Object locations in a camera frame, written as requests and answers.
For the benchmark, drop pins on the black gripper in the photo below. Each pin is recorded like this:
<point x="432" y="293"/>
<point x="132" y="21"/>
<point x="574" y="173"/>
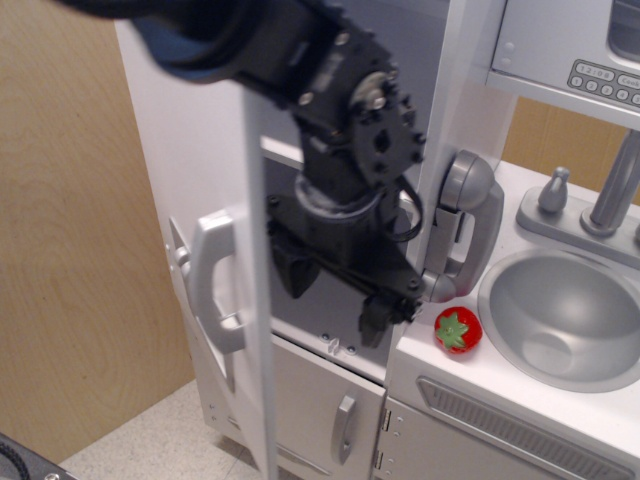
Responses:
<point x="354" y="250"/>

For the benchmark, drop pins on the silver fridge door handle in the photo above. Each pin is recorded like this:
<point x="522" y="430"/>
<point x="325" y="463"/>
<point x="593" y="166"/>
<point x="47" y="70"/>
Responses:
<point x="217" y="280"/>

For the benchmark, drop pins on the silver fridge door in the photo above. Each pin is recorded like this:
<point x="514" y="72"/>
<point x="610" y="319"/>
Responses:
<point x="202" y="149"/>

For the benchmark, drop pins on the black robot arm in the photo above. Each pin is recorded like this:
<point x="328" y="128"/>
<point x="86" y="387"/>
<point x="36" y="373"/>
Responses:
<point x="356" y="128"/>

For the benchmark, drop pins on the white magnetic door catch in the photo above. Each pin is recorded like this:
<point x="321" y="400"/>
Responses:
<point x="335" y="346"/>

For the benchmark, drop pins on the red toy strawberry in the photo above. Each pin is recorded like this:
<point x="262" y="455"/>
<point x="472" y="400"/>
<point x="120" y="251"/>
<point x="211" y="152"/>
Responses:
<point x="458" y="330"/>

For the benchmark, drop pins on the silver lower freezer door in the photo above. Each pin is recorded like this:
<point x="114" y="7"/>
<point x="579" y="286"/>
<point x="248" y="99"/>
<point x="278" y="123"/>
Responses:
<point x="308" y="391"/>

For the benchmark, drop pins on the brass cabinet hinge upper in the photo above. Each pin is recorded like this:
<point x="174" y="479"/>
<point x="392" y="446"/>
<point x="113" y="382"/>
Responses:
<point x="386" y="420"/>

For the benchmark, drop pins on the brass cabinet hinge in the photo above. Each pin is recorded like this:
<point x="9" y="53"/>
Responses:
<point x="386" y="420"/>
<point x="378" y="460"/>

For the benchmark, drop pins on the brass cabinet hinge lower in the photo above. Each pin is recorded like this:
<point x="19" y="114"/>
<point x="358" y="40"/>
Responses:
<point x="378" y="460"/>

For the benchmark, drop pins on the white toy kitchen cabinet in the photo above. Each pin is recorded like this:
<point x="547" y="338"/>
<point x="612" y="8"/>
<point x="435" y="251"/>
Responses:
<point x="419" y="443"/>

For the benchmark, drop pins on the silver round sink basin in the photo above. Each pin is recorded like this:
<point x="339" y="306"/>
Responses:
<point x="563" y="319"/>

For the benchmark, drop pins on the grey oven vent panel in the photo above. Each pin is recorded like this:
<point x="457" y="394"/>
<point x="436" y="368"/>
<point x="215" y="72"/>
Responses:
<point x="523" y="439"/>

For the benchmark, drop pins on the grey faucet with base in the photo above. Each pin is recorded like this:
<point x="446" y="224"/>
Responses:
<point x="602" y="227"/>

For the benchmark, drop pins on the toy microwave with keypad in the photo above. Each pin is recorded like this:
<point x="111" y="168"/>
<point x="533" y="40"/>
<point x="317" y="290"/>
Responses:
<point x="581" y="56"/>

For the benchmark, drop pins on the black equipment corner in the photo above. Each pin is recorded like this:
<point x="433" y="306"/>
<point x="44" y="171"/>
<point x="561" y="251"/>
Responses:
<point x="19" y="462"/>

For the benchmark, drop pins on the silver lower door handle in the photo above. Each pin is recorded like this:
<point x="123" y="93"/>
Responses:
<point x="340" y="444"/>

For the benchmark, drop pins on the grey toy wall phone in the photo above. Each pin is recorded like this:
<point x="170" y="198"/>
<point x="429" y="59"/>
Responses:
<point x="465" y="229"/>

